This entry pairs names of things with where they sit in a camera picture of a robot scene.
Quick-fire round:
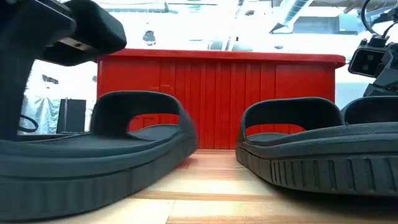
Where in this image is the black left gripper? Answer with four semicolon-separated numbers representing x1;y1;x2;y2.
0;0;127;141

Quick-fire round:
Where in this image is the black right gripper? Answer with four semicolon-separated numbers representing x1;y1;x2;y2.
363;42;398;98

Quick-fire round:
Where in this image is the black background box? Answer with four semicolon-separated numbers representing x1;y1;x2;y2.
55;98;87;134

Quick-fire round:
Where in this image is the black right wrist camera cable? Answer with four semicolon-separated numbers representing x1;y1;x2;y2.
360;0;398;37

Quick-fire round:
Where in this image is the silver background cover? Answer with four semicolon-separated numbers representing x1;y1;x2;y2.
18;94;62;136

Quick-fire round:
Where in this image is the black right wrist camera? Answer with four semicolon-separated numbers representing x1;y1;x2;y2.
348;34;391;78

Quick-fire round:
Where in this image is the dark round background object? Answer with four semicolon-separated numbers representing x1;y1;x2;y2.
142;29;157;46

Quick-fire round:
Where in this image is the red plastic bin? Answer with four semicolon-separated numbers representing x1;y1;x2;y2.
95;48;346;150

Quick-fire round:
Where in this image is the silver ceiling duct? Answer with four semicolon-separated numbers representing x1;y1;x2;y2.
269;0;317;34

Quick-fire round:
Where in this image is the small dark background object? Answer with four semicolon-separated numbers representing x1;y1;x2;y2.
42;74;60;85

